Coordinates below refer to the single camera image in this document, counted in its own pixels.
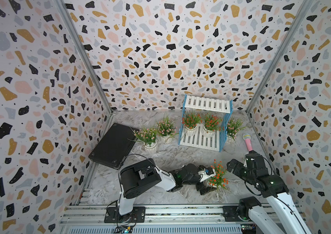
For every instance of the pink flower pot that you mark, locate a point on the pink flower pot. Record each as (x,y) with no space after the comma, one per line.
(234,125)
(147,136)
(166,130)

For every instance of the black case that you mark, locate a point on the black case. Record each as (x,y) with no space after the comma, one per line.
(114,146)

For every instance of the red flower pot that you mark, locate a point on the red flower pot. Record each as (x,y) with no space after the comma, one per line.
(211,125)
(191,120)

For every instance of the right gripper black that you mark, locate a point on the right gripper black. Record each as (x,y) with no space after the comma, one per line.
(236,170)

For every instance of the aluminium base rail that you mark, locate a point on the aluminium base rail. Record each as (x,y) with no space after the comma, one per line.
(158,219)

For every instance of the pink toy microphone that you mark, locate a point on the pink toy microphone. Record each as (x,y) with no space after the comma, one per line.
(247,140)

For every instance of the orange flower pot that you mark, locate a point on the orange flower pot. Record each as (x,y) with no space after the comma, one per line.
(218,181)

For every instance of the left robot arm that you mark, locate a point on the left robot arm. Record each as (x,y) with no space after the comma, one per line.
(140,177)

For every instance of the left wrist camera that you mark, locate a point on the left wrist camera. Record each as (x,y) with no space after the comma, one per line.
(205,173)

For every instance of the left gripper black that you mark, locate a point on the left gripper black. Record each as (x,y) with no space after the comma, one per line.
(201,188)

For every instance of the blue white two-tier rack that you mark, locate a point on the blue white two-tier rack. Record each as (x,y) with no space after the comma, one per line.
(221,108)

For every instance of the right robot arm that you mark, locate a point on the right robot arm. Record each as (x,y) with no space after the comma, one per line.
(274,190)

